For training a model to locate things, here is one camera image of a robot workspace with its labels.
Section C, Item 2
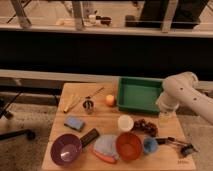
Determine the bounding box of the dark red grape bunch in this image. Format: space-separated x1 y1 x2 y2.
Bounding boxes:
133 119 158 137

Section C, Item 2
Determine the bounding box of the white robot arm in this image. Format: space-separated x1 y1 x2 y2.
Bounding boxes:
156 72 213 125

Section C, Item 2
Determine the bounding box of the small blue bowl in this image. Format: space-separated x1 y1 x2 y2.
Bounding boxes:
143 137 158 154

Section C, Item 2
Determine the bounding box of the orange plastic bowl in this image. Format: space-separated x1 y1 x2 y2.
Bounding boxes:
116 132 142 162

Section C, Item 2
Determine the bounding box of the purple plastic bowl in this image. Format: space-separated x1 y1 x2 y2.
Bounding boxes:
50 134 82 166

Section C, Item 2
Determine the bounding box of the green plastic tray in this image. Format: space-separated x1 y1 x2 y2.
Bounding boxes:
117 77 163 114

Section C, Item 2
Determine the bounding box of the white plastic cup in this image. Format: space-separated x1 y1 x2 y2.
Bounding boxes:
118 115 134 132

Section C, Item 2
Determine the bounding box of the orange ball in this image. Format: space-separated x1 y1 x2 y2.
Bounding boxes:
105 95 116 107

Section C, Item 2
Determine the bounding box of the light blue cloth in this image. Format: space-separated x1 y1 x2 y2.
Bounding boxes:
93 134 119 159

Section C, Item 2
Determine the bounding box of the wooden stick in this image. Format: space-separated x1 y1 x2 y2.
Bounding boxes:
77 87 103 106

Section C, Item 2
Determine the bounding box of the orange carrot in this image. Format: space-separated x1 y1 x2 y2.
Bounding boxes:
92 150 117 164

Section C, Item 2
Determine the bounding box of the small metal cup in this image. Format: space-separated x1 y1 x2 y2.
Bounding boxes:
83 99 94 114

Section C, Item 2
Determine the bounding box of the black rectangular block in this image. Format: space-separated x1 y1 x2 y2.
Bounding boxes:
80 129 99 147

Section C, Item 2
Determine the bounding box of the blue sponge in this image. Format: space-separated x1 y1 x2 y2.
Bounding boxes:
64 116 85 132

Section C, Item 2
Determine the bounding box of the yellow banana peel piece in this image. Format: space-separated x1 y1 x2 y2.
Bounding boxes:
63 94 79 113

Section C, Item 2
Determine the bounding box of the black office chair base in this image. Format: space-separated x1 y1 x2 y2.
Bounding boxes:
0 93 36 141

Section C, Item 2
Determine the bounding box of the black tool with cable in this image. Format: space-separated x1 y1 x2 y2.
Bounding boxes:
156 137 197 157

